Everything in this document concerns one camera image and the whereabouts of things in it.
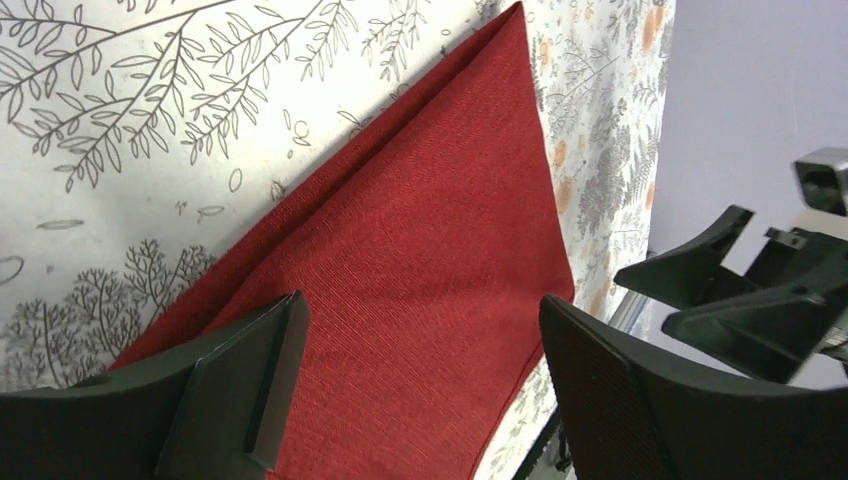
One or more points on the right aluminium frame post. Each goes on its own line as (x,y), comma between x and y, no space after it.
(629,311)

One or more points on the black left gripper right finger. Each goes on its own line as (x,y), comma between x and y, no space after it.
(631,410)

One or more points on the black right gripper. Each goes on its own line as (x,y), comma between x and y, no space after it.
(801,308)

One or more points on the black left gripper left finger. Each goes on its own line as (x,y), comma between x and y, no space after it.
(214,407)

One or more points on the red cloth napkin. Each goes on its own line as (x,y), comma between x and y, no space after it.
(423,248)

